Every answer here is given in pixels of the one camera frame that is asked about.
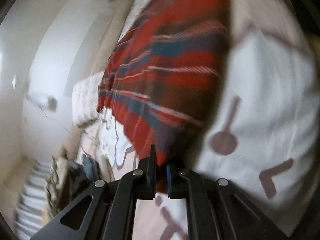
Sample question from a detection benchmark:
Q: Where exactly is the fluffy white pillow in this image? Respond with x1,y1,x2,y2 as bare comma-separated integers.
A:
72,72,104,126

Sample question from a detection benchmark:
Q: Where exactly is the red plaid tasselled scarf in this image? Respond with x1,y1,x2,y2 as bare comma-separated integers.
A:
96,0,232,193

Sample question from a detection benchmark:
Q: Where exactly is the white cartoon print bedsheet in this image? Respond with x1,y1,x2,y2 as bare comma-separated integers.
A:
80,0,316,240

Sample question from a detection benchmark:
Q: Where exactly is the pile of folded clothes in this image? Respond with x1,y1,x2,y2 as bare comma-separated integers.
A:
43,147,115,223

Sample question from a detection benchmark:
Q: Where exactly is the white wall air conditioner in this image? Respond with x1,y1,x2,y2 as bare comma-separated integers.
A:
26,92,57,112

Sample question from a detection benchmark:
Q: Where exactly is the beige upholstered headboard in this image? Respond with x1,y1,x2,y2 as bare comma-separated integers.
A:
61,0,134,159

